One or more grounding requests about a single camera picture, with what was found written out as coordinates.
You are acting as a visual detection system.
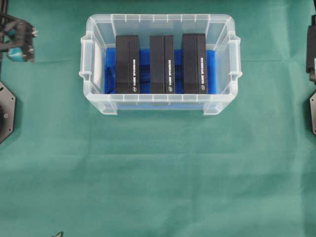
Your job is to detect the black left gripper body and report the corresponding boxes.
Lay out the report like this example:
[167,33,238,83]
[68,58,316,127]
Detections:
[0,13,38,63]

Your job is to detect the black camera box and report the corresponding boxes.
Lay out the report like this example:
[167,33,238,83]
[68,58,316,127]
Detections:
[116,35,140,94]
[150,35,175,94]
[182,34,208,94]

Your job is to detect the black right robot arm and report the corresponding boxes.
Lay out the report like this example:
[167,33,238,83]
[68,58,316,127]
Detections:
[306,15,316,83]

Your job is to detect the clear plastic storage bin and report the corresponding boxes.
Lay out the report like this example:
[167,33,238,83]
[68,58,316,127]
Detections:
[79,14,242,116]

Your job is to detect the blue cloth liner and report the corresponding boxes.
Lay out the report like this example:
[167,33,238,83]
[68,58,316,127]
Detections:
[104,48,218,94]

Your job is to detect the green table cloth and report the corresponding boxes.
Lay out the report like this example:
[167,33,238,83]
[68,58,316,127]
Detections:
[0,0,316,237]

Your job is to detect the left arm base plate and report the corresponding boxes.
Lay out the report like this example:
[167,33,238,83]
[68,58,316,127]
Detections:
[0,82,16,143]

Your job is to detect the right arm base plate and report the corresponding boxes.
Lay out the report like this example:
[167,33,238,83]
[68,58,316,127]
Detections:
[302,91,316,136]

